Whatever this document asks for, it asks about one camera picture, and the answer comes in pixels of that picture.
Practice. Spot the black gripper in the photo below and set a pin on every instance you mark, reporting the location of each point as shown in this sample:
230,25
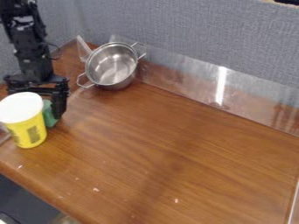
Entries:
54,86

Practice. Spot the yellow play-doh can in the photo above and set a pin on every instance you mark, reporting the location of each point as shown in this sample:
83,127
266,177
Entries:
22,117

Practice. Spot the green block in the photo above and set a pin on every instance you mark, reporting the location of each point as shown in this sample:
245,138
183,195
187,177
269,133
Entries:
50,120

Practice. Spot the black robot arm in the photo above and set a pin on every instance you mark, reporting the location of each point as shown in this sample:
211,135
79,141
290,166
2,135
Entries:
26,32

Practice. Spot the silver metal pot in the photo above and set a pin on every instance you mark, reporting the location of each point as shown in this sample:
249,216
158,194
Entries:
111,66

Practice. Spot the clear acrylic barrier panel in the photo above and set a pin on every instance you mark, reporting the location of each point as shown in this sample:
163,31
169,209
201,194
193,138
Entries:
181,99

